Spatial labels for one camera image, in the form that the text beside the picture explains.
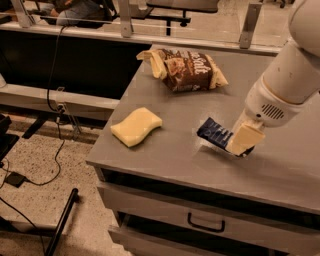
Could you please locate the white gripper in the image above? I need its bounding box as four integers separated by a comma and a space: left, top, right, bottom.
226, 76, 304, 156

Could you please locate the blue rxbar blueberry wrapper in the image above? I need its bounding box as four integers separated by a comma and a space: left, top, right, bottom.
196, 117, 255, 158

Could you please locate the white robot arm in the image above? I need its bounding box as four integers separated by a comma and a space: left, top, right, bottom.
226, 0, 320, 155

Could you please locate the yellow sponge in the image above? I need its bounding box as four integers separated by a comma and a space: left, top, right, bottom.
110, 107, 162, 147

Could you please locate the brown chip bag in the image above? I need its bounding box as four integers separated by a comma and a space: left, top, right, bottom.
136, 49, 228, 92

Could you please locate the grey cabinet drawer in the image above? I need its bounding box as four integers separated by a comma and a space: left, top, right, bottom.
98, 182, 320, 256

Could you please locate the black chair leg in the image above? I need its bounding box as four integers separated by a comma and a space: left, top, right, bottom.
45, 188, 79, 256

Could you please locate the seated person in jeans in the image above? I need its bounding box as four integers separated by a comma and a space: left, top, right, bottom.
42, 0, 112, 26

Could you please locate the black power adapter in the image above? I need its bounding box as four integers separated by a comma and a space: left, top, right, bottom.
5, 172, 26, 188

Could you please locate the black drawer handle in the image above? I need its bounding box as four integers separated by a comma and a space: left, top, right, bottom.
187, 212, 226, 233

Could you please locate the metal railing post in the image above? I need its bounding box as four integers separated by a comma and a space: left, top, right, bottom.
239, 2, 262, 49
10, 0, 35, 28
118, 0, 133, 38

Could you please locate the black power cable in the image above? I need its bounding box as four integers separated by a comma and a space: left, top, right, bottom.
0, 25, 68, 256

